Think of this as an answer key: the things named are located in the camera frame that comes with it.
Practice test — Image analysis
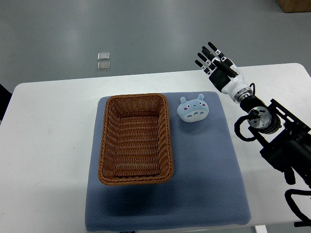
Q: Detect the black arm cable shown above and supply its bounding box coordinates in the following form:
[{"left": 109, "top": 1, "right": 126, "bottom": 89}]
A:
[{"left": 284, "top": 189, "right": 311, "bottom": 228}]

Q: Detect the lower metal floor plate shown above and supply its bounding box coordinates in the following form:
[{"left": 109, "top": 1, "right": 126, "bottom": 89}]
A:
[{"left": 97, "top": 61, "right": 110, "bottom": 71}]

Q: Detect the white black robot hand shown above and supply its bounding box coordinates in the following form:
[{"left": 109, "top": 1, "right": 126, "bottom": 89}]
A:
[{"left": 195, "top": 42, "right": 251, "bottom": 101}]

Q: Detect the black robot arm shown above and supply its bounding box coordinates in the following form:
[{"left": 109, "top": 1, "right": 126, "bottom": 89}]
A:
[{"left": 195, "top": 42, "right": 311, "bottom": 186}]

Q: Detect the blue plush toy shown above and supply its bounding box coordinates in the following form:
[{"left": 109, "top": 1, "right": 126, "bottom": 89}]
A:
[{"left": 176, "top": 94, "right": 209, "bottom": 123}]

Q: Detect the metal floor plate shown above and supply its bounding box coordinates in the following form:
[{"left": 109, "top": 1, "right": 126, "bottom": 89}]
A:
[
  {"left": 97, "top": 61, "right": 110, "bottom": 71},
  {"left": 97, "top": 51, "right": 110, "bottom": 61}
]

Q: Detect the cardboard box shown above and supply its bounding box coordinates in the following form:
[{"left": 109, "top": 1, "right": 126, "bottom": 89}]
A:
[{"left": 277, "top": 0, "right": 311, "bottom": 13}]

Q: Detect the blue quilted mat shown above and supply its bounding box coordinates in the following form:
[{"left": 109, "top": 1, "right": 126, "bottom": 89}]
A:
[{"left": 85, "top": 91, "right": 251, "bottom": 232}]

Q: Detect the upper metal floor plate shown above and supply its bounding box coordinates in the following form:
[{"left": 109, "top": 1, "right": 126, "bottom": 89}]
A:
[{"left": 97, "top": 51, "right": 110, "bottom": 61}]

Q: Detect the brown wicker basket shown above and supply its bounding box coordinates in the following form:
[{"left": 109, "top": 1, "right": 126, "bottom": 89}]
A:
[{"left": 98, "top": 93, "right": 174, "bottom": 185}]

